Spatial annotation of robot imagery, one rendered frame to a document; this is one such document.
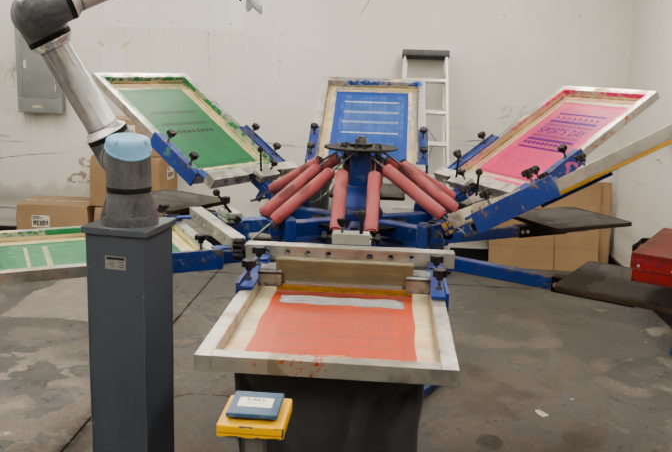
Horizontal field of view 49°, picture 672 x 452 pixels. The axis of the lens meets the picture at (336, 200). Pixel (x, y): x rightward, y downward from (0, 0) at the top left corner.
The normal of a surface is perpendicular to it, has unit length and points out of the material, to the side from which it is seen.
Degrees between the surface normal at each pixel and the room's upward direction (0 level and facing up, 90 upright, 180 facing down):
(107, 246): 90
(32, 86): 90
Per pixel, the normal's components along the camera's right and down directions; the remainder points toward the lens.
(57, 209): -0.02, 0.15
